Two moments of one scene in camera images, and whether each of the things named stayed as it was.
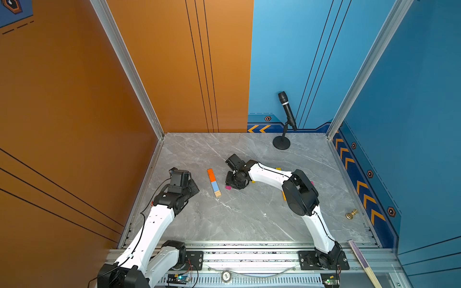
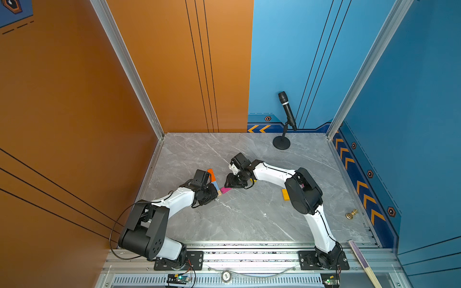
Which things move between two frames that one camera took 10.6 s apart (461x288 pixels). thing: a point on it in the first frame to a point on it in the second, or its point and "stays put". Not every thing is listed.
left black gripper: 194,189 to 214,194
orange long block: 212,175 stays put
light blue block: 215,186 stays put
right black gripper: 228,183 stays put
